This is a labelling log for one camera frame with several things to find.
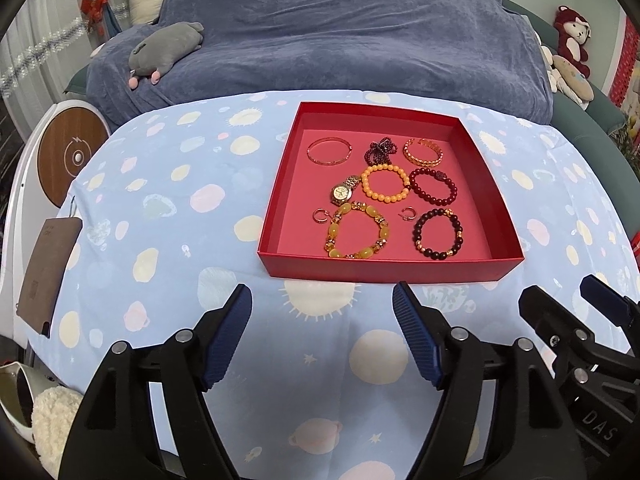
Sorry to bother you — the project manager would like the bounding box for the small garnet bead bracelet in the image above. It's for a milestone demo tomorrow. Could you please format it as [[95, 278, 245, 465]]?
[[369, 135, 399, 164]]

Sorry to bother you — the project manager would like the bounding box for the white curtain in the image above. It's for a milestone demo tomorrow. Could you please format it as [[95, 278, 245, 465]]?
[[0, 0, 126, 111]]

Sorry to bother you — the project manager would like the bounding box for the orange bead bracelet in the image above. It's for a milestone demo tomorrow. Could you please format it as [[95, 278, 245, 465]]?
[[360, 164, 412, 204]]

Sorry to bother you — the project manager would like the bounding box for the wide gold cuff bangle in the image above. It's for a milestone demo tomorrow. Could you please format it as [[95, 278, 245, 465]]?
[[403, 137, 444, 169]]

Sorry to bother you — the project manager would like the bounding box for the grey plush toy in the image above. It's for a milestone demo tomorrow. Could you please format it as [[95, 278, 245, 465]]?
[[127, 21, 205, 90]]

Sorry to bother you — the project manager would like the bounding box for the thin gold bangle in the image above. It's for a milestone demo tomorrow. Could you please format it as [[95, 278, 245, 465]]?
[[306, 137, 355, 166]]

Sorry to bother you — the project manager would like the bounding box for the red monkey plush toy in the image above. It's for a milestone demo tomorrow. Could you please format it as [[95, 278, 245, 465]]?
[[552, 5, 594, 79]]

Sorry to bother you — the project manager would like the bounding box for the red patterned banner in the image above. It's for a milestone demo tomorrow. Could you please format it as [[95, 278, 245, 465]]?
[[607, 12, 640, 111]]

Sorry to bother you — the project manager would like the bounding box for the dark blue blanket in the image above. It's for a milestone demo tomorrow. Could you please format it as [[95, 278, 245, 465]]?
[[86, 0, 555, 128]]

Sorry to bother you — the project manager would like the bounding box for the red cardboard box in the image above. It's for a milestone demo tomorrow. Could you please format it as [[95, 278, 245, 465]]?
[[257, 101, 526, 283]]

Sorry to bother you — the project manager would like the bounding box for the green sofa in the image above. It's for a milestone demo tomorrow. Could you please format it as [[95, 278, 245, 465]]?
[[64, 0, 631, 171]]

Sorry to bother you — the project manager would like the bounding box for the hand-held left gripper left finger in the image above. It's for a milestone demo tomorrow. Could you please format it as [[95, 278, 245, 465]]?
[[57, 282, 253, 480]]

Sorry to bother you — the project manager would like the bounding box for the yellow chunky bead bracelet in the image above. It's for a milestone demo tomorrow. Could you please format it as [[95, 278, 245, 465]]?
[[322, 201, 392, 260]]

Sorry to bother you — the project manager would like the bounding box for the red ribbon bow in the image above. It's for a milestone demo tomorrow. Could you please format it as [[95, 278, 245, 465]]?
[[80, 0, 110, 37]]

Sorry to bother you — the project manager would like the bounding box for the planet-printed light blue cloth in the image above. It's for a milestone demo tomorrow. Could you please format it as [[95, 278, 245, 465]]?
[[27, 89, 640, 480]]

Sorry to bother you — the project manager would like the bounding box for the white fluffy slipper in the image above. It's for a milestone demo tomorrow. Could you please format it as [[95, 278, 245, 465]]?
[[0, 362, 85, 471]]

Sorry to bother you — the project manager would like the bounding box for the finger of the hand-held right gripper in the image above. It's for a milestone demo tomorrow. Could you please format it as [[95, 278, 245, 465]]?
[[580, 274, 640, 341], [518, 285, 616, 377]]

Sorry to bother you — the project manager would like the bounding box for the brown cardboard tag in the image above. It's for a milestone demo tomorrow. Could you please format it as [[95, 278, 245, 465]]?
[[16, 217, 84, 339]]

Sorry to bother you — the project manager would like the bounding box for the dark red bead bracelet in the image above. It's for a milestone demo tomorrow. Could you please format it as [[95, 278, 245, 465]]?
[[409, 167, 457, 207]]

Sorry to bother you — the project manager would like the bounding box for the dark brown bead bracelet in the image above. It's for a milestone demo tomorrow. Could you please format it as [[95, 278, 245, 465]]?
[[412, 210, 463, 262]]

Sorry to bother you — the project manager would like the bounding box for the beige plush toy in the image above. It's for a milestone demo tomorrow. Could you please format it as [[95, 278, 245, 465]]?
[[540, 45, 596, 111]]

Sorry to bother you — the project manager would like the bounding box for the gold wrist watch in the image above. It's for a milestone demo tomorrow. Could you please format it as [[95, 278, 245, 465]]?
[[328, 175, 363, 207]]

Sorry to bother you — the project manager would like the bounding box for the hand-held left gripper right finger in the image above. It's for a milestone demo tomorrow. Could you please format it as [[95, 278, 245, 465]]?
[[391, 281, 587, 480]]

